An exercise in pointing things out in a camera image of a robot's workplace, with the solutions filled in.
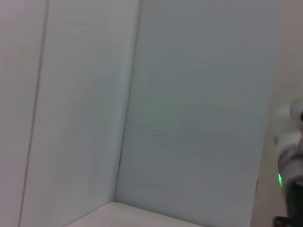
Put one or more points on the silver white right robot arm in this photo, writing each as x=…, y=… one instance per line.
x=290, y=163

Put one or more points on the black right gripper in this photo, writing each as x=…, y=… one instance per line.
x=282, y=222

